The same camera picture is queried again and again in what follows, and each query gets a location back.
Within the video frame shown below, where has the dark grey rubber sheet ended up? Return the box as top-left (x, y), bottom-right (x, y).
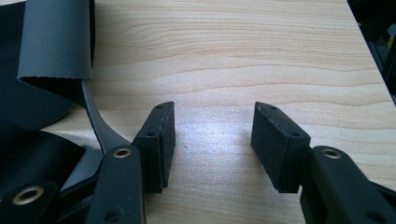
top-left (0, 0), bottom-right (132, 200)

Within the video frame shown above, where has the dark metal stand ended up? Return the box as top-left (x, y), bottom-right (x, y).
top-left (346, 0), bottom-right (396, 106)

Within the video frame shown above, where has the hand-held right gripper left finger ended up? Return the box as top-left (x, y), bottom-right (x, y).
top-left (132, 101), bottom-right (177, 194)

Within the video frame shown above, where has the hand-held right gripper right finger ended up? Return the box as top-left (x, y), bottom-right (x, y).
top-left (249, 101), bottom-right (312, 194)

